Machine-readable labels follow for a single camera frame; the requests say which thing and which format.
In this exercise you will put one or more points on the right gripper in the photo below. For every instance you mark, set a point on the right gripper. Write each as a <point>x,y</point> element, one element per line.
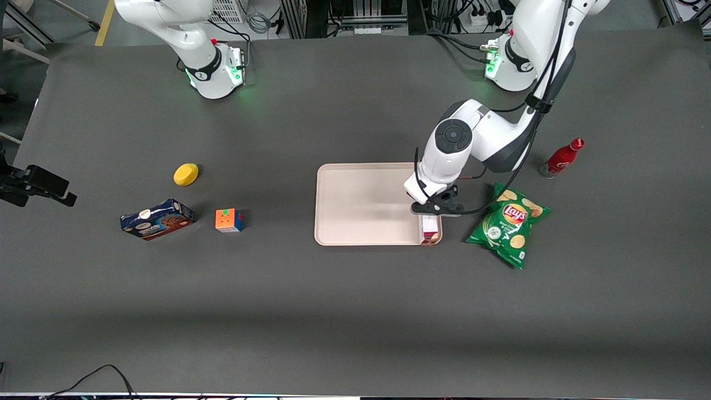
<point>6,178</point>

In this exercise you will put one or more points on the green Lays chips bag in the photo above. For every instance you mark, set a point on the green Lays chips bag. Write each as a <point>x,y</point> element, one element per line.
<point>508,228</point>

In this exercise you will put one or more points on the yellow round sponge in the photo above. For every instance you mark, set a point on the yellow round sponge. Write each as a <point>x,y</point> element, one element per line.
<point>186,174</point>

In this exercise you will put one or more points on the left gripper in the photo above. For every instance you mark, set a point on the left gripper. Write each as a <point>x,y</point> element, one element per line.
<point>445,195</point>

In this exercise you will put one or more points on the black equipment rack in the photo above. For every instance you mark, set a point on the black equipment rack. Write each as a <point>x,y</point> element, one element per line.
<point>316,16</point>

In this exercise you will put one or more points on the red cookie box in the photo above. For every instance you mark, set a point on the red cookie box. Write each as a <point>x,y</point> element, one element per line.
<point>431,225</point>

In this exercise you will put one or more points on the small white power strip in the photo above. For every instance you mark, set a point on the small white power strip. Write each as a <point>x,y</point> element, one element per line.
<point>367,30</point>

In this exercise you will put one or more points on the white power strip with plugs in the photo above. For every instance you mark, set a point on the white power strip with plugs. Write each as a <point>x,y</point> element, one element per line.
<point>476,21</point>

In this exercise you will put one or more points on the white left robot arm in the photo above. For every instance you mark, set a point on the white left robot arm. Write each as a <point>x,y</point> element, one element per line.
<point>489,133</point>

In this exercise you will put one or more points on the grey metal stand leg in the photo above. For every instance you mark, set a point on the grey metal stand leg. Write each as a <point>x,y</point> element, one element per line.
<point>78,12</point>
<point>28,28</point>

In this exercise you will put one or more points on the colourful puzzle cube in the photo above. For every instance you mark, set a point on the colourful puzzle cube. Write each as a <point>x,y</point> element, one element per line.
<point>228,220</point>

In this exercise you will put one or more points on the blue cookie box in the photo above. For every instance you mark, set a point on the blue cookie box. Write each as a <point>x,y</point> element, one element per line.
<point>158,220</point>

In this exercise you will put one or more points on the aluminium frame profile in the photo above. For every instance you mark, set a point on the aluminium frame profile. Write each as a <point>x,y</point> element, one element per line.
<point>672,11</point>

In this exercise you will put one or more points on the beige plastic tray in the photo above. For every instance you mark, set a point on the beige plastic tray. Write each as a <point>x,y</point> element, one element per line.
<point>361,205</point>

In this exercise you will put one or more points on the red drink bottle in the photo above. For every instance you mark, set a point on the red drink bottle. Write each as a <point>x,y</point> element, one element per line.
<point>561,159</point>

